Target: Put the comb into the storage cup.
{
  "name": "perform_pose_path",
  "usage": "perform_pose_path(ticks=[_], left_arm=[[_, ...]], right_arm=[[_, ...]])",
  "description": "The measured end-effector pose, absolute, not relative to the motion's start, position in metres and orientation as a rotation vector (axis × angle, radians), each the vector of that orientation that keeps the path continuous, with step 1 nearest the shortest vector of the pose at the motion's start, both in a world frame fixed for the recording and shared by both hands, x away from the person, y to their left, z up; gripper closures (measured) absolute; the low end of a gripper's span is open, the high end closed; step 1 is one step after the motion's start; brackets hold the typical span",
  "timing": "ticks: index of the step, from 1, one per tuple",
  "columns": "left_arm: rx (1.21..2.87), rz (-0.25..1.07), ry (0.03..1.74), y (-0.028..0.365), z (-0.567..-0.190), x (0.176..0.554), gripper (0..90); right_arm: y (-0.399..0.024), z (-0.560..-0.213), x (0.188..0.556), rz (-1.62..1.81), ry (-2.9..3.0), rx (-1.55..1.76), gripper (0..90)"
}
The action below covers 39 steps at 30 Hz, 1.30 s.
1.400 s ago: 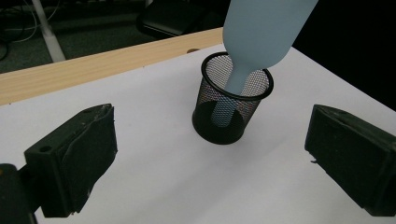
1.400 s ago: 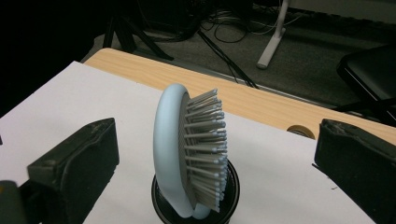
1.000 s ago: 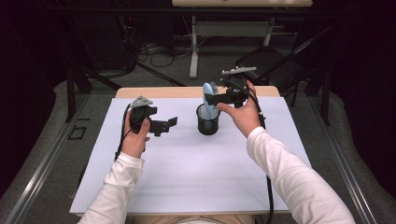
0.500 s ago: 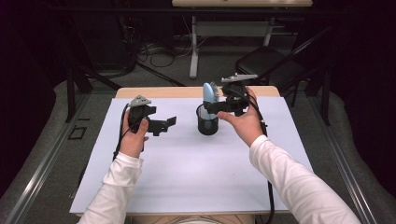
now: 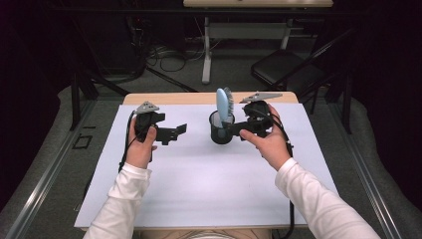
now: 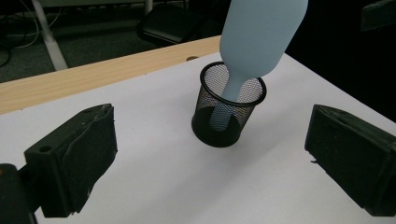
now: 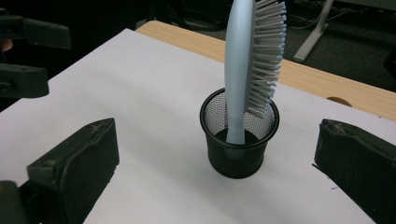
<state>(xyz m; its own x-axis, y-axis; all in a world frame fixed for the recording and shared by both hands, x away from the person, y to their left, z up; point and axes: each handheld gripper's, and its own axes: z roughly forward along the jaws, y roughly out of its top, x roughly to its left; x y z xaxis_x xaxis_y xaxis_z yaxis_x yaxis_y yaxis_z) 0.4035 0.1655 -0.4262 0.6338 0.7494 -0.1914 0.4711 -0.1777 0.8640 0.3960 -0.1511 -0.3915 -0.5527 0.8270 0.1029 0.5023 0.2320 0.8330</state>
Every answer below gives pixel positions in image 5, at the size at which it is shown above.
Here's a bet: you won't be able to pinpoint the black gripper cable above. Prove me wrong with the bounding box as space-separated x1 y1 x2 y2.
117 110 137 174
255 107 297 239

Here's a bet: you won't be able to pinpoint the black metal stand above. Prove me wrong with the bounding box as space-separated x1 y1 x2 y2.
69 19 131 131

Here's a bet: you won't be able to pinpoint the person's left hand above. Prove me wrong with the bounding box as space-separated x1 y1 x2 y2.
124 117 159 170

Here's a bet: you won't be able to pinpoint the loose cables on floor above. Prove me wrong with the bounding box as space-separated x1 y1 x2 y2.
144 44 208 74

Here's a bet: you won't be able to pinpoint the desk with white metal legs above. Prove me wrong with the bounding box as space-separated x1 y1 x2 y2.
182 0 334 86

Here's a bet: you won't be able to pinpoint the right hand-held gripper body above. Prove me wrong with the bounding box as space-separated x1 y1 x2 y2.
239 91 284 139

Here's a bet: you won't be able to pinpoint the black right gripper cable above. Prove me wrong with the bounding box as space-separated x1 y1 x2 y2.
255 107 297 239

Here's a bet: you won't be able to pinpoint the black folding chair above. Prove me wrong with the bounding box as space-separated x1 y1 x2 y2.
250 49 329 91

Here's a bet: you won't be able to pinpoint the light blue hairbrush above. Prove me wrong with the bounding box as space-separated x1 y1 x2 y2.
215 86 235 139

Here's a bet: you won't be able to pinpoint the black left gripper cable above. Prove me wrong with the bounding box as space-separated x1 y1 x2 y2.
117 110 137 174

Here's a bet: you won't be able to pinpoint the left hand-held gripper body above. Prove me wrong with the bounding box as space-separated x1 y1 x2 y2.
132 101 167 144

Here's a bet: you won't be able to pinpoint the black mesh pen holder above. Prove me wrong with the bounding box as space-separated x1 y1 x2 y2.
208 110 237 146

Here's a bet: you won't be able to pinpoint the person's right hand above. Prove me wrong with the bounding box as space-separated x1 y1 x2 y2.
239 104 294 172

